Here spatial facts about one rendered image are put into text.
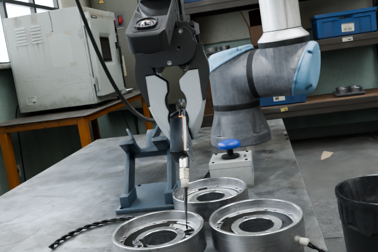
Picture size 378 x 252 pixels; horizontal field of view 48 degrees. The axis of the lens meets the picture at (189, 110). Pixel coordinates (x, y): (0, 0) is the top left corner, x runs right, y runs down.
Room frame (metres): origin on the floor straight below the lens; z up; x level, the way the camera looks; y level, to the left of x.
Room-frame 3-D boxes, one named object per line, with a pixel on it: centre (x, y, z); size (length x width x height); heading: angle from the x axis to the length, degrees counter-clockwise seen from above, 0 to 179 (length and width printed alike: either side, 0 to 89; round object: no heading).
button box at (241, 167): (0.72, -0.06, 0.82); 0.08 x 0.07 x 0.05; 170
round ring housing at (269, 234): (0.46, -0.06, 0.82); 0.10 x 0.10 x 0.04
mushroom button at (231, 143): (0.72, -0.06, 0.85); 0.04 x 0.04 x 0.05
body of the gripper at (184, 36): (0.57, 0.01, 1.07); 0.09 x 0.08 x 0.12; 171
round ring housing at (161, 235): (0.46, 0.05, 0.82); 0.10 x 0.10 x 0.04
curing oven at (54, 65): (3.03, 0.75, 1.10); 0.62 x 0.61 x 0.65; 170
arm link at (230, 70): (1.04, -0.13, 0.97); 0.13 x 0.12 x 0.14; 59
